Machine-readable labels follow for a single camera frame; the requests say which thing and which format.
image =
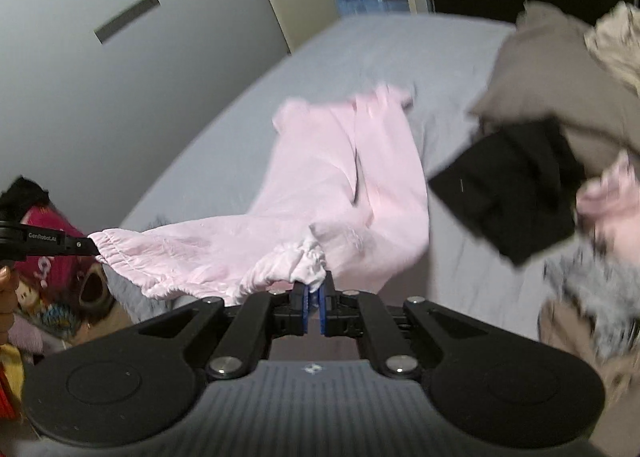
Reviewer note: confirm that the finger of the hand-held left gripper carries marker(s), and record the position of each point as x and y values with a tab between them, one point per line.
82	245

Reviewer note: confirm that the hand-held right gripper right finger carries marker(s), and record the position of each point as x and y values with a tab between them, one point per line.
327	307

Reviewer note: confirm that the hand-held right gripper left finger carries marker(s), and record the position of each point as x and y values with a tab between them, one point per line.
300	309

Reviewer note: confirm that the pink pants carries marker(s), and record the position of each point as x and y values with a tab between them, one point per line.
350	177

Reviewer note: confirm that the person's left hand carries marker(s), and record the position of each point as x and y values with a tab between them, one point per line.
4	324

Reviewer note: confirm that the red printed bag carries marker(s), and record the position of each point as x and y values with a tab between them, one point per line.
60	277

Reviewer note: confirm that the black cloth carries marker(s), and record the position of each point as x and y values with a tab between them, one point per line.
22	197

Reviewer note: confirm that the black garment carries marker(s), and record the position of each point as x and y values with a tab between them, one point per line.
505	187

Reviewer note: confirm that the tan garment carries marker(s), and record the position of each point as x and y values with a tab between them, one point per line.
562	332

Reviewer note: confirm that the bed with blue-grey sheet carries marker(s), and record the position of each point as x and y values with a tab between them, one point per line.
380	52

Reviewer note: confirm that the grey garment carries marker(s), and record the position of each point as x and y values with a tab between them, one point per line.
595	292

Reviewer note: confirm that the small pink garment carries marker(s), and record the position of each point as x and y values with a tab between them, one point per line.
612	212

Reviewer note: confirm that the grey-brown blanket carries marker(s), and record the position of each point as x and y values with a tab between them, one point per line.
540	72

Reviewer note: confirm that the dark rectangular wall plate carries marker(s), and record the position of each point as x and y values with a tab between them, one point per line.
127	18

